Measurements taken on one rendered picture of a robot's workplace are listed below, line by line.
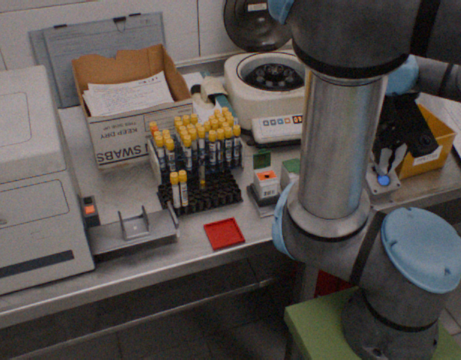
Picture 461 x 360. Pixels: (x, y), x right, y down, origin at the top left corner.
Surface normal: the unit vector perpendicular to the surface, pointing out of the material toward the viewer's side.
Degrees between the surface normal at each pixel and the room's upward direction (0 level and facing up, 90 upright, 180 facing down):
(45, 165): 90
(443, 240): 9
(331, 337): 2
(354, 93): 100
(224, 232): 0
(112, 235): 0
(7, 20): 90
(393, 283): 82
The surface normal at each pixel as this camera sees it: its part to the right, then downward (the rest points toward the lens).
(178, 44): 0.34, 0.63
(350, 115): 0.03, 0.79
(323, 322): 0.04, -0.75
